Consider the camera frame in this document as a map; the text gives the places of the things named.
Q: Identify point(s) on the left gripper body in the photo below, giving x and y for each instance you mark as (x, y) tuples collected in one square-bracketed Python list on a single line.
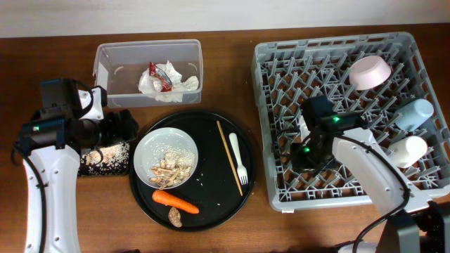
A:
[(111, 133)]

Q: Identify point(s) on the wooden chopstick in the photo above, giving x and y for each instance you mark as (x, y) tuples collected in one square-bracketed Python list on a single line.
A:
[(225, 144)]

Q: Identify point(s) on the white cup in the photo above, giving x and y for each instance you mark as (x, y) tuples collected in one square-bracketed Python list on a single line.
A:
[(407, 151)]

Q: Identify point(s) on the black rectangular tray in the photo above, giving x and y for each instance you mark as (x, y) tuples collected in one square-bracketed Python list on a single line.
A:
[(110, 161)]

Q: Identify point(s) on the grey dishwasher rack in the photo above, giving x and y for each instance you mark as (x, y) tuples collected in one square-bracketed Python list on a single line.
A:
[(286, 73)]

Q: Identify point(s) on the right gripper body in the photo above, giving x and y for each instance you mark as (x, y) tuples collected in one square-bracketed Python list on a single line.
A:
[(309, 159)]

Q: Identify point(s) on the grey plate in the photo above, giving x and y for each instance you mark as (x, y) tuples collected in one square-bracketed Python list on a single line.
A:
[(151, 147)]

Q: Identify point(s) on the pink bowl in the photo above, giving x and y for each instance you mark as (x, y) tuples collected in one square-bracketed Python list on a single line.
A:
[(369, 72)]

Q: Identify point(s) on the round black tray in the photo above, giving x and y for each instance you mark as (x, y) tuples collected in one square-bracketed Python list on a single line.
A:
[(212, 187)]

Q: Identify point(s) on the light blue cup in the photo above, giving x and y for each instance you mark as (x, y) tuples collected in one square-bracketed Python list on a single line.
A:
[(414, 114)]

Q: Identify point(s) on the white napkin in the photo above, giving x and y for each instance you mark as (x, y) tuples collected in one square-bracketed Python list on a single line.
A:
[(146, 84)]

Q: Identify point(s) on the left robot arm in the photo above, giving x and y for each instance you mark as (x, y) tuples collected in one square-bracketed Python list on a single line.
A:
[(70, 123)]

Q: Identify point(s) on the peanut shells and rice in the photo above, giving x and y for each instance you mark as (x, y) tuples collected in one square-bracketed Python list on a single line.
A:
[(174, 168)]

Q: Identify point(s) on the clear plastic bin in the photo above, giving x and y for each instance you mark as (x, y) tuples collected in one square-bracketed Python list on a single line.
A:
[(118, 68)]

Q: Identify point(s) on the orange carrot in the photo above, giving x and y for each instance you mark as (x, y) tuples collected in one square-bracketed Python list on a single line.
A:
[(165, 198)]

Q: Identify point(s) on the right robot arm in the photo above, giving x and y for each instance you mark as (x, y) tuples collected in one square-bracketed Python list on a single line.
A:
[(410, 220)]

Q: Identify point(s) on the brown ginger piece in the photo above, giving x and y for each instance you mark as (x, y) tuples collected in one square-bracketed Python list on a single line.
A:
[(175, 217)]

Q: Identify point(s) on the white plastic fork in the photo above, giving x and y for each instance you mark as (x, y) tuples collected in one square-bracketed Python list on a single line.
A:
[(241, 170)]

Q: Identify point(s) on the red snack wrapper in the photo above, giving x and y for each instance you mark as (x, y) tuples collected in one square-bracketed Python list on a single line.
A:
[(165, 84)]

